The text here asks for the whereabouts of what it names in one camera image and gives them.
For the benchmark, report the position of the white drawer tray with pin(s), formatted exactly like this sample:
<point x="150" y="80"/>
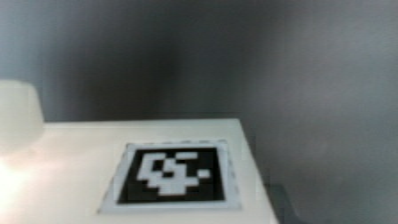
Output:
<point x="138" y="172"/>

